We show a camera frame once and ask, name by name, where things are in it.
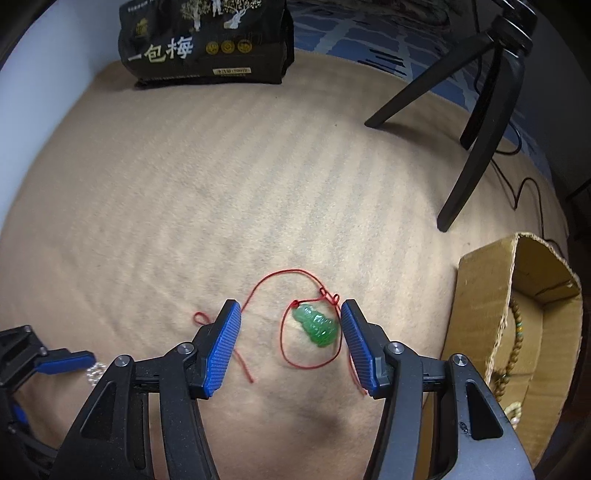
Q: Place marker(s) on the black tripod stand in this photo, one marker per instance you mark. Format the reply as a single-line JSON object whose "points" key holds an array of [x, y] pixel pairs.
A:
{"points": [[509, 39]]}

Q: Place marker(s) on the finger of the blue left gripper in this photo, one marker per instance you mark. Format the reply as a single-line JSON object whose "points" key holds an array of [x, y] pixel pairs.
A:
{"points": [[67, 361]]}

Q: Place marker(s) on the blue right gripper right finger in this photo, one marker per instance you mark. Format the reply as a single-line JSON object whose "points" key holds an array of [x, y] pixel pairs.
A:
{"points": [[366, 342]]}

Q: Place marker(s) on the black snack bag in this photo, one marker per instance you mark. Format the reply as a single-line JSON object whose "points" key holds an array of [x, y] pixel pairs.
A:
{"points": [[164, 43]]}

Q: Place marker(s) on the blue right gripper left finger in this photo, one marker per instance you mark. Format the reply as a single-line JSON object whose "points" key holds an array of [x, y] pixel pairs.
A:
{"points": [[214, 344]]}

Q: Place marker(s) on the brown cardboard box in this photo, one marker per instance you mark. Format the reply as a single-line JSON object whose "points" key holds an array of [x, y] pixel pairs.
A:
{"points": [[517, 314]]}

